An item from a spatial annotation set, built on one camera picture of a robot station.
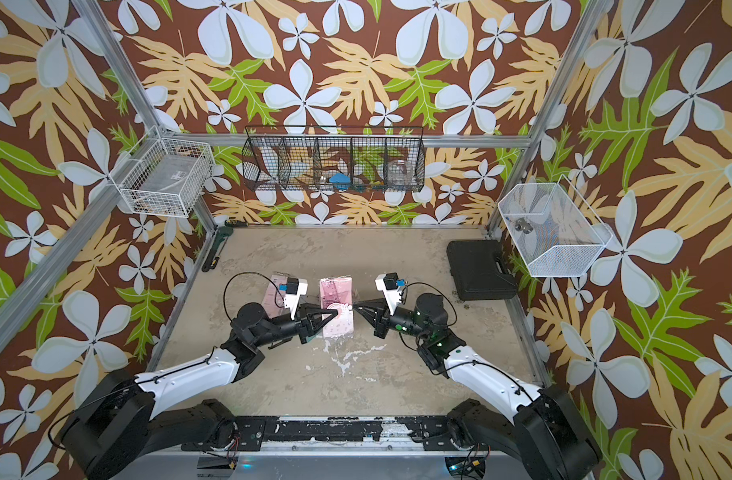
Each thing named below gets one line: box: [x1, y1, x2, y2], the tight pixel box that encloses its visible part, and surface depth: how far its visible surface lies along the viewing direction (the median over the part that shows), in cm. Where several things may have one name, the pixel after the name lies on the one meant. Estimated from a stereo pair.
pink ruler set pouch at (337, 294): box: [320, 276, 354, 338], surface depth 73 cm
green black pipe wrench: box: [201, 226, 234, 273], surface depth 114 cm
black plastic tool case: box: [446, 240, 518, 301], surface depth 103 cm
